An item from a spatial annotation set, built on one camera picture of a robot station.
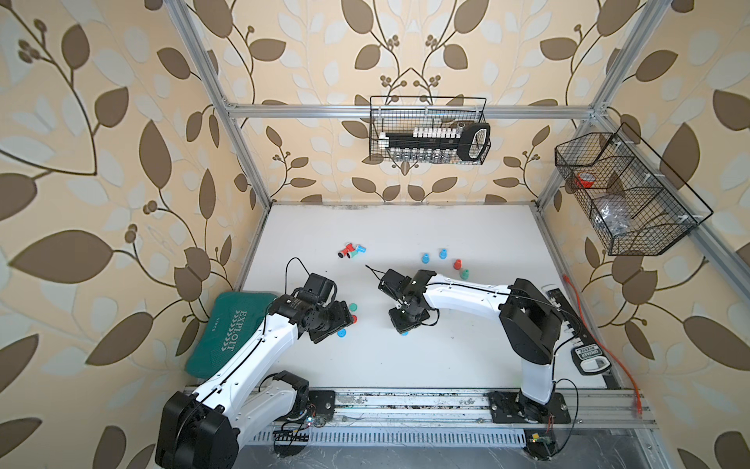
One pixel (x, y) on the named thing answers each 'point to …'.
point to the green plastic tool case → (231, 318)
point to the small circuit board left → (290, 443)
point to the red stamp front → (342, 253)
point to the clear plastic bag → (613, 218)
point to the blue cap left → (342, 332)
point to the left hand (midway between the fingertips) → (342, 320)
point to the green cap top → (353, 307)
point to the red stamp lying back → (350, 247)
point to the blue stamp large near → (360, 248)
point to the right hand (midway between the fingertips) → (402, 326)
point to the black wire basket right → (638, 206)
